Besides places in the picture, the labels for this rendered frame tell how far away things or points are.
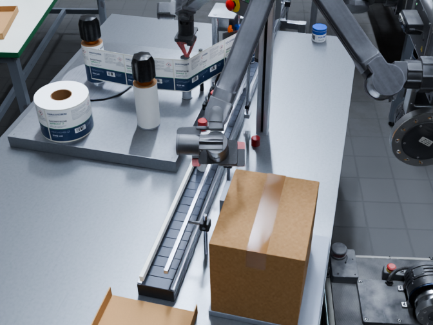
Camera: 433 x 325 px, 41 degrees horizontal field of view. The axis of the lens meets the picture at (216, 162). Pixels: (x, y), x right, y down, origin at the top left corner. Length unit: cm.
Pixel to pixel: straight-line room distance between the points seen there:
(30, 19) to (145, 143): 146
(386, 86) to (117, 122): 119
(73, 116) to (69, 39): 281
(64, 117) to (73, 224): 42
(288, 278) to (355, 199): 185
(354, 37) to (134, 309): 94
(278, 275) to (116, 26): 198
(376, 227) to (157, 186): 145
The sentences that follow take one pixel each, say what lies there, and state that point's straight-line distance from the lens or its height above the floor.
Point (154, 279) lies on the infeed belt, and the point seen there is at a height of 88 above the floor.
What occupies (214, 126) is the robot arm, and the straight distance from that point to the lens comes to 140.
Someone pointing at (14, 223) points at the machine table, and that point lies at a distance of 203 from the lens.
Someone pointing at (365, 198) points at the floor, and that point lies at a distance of 331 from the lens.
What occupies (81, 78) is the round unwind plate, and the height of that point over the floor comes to 89.
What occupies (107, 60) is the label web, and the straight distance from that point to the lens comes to 244.
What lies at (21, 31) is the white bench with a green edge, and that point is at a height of 80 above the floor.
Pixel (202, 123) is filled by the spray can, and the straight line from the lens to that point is 190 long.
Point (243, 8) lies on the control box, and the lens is 209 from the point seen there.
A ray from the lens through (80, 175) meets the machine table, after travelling 215.
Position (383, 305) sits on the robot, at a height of 26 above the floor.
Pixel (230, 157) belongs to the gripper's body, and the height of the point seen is 124.
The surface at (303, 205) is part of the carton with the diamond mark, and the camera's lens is 156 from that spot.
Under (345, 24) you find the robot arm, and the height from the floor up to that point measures 155.
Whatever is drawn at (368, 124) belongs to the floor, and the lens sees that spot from 388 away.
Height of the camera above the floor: 218
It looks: 39 degrees down
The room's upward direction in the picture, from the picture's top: 1 degrees counter-clockwise
